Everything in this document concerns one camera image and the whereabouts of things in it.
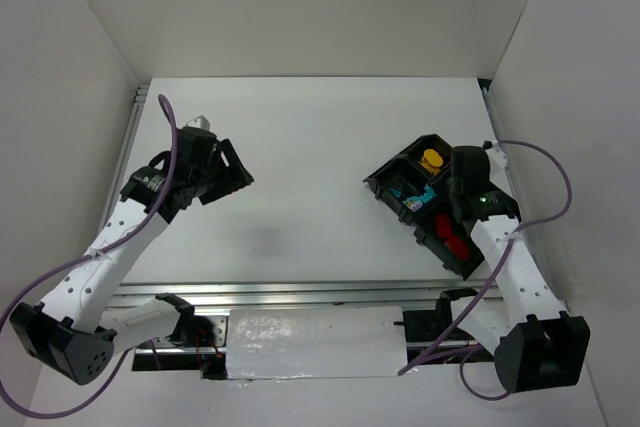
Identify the red arch lego brick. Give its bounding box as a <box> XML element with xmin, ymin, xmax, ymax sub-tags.
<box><xmin>444</xmin><ymin>235</ymin><xmax>471</xmax><ymax>262</ymax></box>

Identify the red curved brick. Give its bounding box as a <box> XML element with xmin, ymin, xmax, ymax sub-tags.
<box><xmin>435</xmin><ymin>213</ymin><xmax>456</xmax><ymax>240</ymax></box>

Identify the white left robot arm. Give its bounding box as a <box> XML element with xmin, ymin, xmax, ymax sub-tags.
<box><xmin>9</xmin><ymin>126</ymin><xmax>253</xmax><ymax>386</ymax></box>

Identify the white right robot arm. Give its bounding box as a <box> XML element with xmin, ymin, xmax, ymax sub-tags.
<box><xmin>448</xmin><ymin>141</ymin><xmax>590</xmax><ymax>394</ymax></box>

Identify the silver foil covered plate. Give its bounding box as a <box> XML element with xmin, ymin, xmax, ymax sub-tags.
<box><xmin>226</xmin><ymin>306</ymin><xmax>408</xmax><ymax>380</ymax></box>

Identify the black four-compartment tray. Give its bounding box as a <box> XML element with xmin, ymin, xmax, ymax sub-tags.
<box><xmin>362</xmin><ymin>133</ymin><xmax>521</xmax><ymax>282</ymax></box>

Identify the white printed lego tile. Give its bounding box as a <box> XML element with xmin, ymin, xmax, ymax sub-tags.
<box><xmin>403</xmin><ymin>200</ymin><xmax>423</xmax><ymax>212</ymax></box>

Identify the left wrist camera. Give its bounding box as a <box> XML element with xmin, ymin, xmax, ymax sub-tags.
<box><xmin>184</xmin><ymin>115</ymin><xmax>210</xmax><ymax>131</ymax></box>

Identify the aluminium table edge rail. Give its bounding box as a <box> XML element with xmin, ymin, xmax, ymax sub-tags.
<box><xmin>108</xmin><ymin>280</ymin><xmax>483</xmax><ymax>311</ymax></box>

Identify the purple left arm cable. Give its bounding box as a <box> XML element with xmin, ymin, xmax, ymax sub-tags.
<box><xmin>0</xmin><ymin>93</ymin><xmax>180</xmax><ymax>420</ymax></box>

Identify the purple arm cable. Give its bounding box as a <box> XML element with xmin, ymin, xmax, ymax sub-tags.
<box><xmin>0</xmin><ymin>93</ymin><xmax>180</xmax><ymax>420</ymax></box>
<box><xmin>397</xmin><ymin>138</ymin><xmax>573</xmax><ymax>401</ymax></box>

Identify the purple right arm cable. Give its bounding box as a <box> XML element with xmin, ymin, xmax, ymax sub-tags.
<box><xmin>397</xmin><ymin>138</ymin><xmax>573</xmax><ymax>401</ymax></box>

